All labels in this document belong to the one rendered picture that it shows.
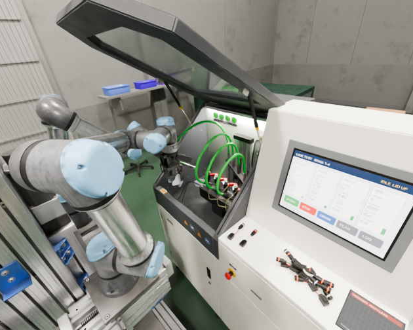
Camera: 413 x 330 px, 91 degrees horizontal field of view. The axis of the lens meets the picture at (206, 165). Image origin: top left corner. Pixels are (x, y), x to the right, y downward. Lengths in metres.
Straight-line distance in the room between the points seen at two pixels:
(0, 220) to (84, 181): 0.45
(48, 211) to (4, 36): 3.03
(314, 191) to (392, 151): 0.29
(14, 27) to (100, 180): 3.42
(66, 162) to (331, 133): 0.83
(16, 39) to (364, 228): 3.85
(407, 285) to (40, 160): 1.09
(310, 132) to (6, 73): 3.53
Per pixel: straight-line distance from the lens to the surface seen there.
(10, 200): 0.82
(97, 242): 0.83
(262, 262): 1.02
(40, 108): 1.12
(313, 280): 0.99
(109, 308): 0.95
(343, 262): 1.04
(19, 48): 3.76
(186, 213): 1.27
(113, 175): 0.47
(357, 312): 1.02
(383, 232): 0.94
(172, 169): 0.94
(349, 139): 0.88
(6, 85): 3.74
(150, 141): 0.77
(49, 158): 0.47
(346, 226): 0.96
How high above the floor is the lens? 1.82
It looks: 31 degrees down
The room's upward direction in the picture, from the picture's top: 5 degrees counter-clockwise
